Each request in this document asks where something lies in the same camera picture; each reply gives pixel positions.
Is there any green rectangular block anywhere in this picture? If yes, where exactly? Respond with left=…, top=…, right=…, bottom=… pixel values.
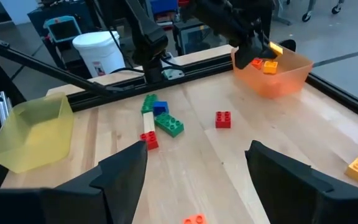
left=140, top=93, right=159, bottom=114
left=154, top=111, right=185, bottom=138

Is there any blue square block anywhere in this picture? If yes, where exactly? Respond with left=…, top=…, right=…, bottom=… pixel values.
left=152, top=100, right=170, bottom=117

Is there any silver arm base bracket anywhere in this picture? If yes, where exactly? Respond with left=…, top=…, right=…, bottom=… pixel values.
left=161, top=67, right=186, bottom=81

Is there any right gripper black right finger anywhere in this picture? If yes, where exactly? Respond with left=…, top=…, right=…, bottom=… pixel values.
left=245, top=139, right=358, bottom=224

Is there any amber square block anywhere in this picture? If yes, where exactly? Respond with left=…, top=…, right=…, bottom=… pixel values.
left=262, top=60, right=279, bottom=75

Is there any cream long block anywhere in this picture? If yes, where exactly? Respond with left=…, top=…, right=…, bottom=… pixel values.
left=142, top=111, right=156, bottom=134

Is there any yellow translucent plastic bin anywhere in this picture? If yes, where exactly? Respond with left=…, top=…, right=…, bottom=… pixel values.
left=0, top=91, right=75, bottom=174

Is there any wooden workbench on casters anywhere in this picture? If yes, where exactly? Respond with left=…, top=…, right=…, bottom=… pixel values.
left=272, top=0, right=343, bottom=26

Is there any blue box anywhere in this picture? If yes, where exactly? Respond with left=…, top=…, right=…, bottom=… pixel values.
left=149, top=0, right=180, bottom=15

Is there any teal-framed tablet device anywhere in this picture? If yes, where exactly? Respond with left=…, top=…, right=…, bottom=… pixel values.
left=43, top=15, right=83, bottom=44

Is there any orange rectangular block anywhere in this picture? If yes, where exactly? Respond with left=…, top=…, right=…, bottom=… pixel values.
left=183, top=213, right=208, bottom=224

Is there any orange square block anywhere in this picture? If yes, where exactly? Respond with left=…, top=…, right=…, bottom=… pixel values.
left=250, top=57, right=264, bottom=70

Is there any black aluminium table frame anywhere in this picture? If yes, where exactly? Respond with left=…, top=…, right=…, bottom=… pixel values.
left=0, top=32, right=358, bottom=187

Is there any white plastic bucket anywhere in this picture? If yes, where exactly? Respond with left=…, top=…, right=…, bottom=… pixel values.
left=71, top=30, right=126, bottom=78

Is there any orange translucent plastic bin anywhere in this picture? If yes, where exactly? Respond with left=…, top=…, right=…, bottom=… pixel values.
left=231, top=45, right=314, bottom=100

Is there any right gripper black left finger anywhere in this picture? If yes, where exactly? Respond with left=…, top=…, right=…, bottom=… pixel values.
left=0, top=139, right=149, bottom=224

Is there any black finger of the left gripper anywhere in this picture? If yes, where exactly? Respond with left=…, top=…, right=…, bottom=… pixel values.
left=258, top=39, right=275, bottom=50
left=234, top=42, right=278, bottom=70

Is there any black case with glass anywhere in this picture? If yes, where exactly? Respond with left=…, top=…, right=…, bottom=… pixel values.
left=172, top=18, right=229, bottom=57

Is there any yellow square block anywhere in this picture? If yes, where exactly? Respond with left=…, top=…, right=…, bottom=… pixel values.
left=268, top=41, right=284, bottom=57

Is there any silver aluminium extrusion piece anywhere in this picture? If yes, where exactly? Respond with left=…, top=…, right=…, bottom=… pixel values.
left=0, top=90, right=14, bottom=126

